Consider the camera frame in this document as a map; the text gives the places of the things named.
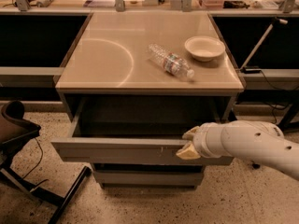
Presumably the grey drawer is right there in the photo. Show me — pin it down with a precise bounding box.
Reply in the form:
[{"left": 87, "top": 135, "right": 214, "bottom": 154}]
[
  {"left": 93, "top": 171, "right": 204, "bottom": 186},
  {"left": 52, "top": 95, "right": 232, "bottom": 165}
]

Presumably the black rolling stand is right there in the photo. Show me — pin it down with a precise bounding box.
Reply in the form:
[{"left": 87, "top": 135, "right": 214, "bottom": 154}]
[{"left": 278, "top": 103, "right": 299, "bottom": 131}]

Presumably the clear plastic water bottle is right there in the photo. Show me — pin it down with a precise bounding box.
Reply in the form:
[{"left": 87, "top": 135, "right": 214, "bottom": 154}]
[{"left": 148, "top": 43, "right": 194, "bottom": 80}]

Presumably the grey top drawer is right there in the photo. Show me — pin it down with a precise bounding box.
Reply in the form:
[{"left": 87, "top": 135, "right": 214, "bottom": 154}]
[{"left": 52, "top": 95, "right": 232, "bottom": 165}]

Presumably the black device on shelf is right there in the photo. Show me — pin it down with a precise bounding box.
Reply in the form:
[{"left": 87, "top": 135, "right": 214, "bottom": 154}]
[{"left": 223, "top": 0, "right": 249, "bottom": 8}]

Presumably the grey bottom drawer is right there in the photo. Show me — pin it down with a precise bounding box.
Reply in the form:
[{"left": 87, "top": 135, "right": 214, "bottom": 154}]
[{"left": 93, "top": 171, "right": 204, "bottom": 186}]

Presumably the white pole with black base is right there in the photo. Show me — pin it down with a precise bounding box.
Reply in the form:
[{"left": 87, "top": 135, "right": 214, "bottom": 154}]
[{"left": 239, "top": 17, "right": 288, "bottom": 73}]

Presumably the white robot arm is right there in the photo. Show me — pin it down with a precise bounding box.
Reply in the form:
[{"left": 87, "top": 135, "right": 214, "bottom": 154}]
[{"left": 176, "top": 120, "right": 299, "bottom": 180}]

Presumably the white bowl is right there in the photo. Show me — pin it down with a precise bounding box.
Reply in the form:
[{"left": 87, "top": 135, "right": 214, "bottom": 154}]
[{"left": 184, "top": 35, "right": 225, "bottom": 62}]

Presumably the grey drawer cabinet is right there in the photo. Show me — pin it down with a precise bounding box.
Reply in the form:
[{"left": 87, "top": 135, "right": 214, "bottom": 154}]
[{"left": 52, "top": 10, "right": 246, "bottom": 190}]

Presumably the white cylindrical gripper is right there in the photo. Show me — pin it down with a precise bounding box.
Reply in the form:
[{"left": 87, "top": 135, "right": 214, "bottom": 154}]
[{"left": 176, "top": 122, "right": 229, "bottom": 160}]

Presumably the black chair with stand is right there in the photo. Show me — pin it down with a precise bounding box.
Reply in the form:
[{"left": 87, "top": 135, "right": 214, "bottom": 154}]
[{"left": 0, "top": 101, "right": 91, "bottom": 224}]

